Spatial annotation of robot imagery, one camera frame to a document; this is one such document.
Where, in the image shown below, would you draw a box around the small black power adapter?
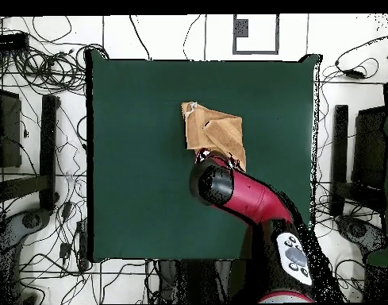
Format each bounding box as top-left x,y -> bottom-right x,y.
59,242 -> 73,260
60,201 -> 74,221

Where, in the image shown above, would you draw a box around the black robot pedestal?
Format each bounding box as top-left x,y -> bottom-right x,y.
155,258 -> 261,304

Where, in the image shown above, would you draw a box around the tangled black cables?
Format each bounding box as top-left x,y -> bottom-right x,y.
0,15 -> 110,96

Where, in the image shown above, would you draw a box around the long black power strip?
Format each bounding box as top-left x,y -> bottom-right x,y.
76,219 -> 90,272

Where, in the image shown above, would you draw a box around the dark green table cloth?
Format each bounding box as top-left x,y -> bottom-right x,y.
85,48 -> 323,263

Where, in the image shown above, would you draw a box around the grey square floor frame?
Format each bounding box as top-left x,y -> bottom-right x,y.
232,14 -> 281,56

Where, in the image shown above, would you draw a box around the tan terry towel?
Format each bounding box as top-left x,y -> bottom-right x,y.
180,101 -> 248,172

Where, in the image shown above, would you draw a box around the dark wheeled stand foot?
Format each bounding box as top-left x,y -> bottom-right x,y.
0,207 -> 53,304
335,214 -> 388,258

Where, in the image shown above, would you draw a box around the black flat panel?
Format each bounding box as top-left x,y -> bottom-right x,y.
351,106 -> 388,191
0,87 -> 22,168

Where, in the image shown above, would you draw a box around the black metal stand base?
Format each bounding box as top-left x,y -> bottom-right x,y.
328,104 -> 388,218
0,94 -> 61,212

